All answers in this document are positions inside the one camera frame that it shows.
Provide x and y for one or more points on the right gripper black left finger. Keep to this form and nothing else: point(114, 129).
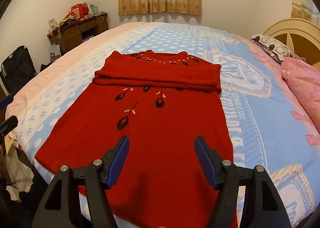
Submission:
point(76, 197)

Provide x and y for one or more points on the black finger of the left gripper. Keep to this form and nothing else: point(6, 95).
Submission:
point(8, 125)
point(6, 101)

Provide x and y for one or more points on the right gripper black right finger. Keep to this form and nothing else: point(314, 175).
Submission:
point(262, 205)

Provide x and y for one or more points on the red knitted sweater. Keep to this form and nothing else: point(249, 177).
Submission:
point(162, 102)

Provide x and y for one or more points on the black folding chair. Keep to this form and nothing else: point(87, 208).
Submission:
point(17, 70)

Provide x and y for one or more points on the white paper bag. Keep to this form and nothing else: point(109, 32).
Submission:
point(54, 52)

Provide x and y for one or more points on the blue polka dot bed blanket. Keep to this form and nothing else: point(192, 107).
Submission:
point(266, 123)

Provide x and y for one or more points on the dark wooden desk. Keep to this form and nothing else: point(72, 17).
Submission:
point(76, 32)

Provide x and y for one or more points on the red gift box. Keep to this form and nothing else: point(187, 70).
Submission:
point(80, 11)

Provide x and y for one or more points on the folded pink quilt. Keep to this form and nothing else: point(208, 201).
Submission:
point(303, 80)

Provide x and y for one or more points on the grey patterned pillow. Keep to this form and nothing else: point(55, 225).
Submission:
point(275, 48)

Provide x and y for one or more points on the cream wooden headboard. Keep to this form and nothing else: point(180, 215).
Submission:
point(301, 36)

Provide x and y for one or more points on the beige curtain side window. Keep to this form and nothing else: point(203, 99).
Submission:
point(305, 9)

